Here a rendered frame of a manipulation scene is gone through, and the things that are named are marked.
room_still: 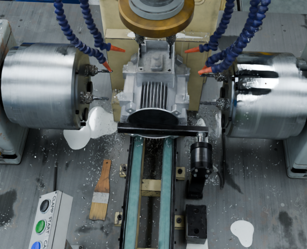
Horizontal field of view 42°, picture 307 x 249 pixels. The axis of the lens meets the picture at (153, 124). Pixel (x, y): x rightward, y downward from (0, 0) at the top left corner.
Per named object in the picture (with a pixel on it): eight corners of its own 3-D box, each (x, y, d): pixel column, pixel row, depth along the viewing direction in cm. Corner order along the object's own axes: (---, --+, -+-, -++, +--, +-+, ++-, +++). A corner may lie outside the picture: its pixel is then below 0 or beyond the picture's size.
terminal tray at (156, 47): (139, 56, 119) (138, 39, 113) (174, 58, 119) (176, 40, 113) (136, 88, 113) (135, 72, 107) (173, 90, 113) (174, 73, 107)
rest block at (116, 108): (115, 107, 143) (112, 87, 133) (135, 108, 143) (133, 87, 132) (113, 121, 140) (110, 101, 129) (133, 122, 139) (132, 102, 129)
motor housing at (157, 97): (127, 87, 133) (124, 47, 116) (185, 90, 132) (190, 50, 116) (122, 140, 122) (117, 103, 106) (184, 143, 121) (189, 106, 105)
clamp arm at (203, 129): (207, 129, 114) (118, 125, 115) (208, 124, 112) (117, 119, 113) (207, 140, 112) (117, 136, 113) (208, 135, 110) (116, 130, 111)
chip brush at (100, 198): (100, 159, 132) (100, 158, 131) (115, 161, 131) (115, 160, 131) (88, 220, 121) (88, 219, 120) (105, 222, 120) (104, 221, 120)
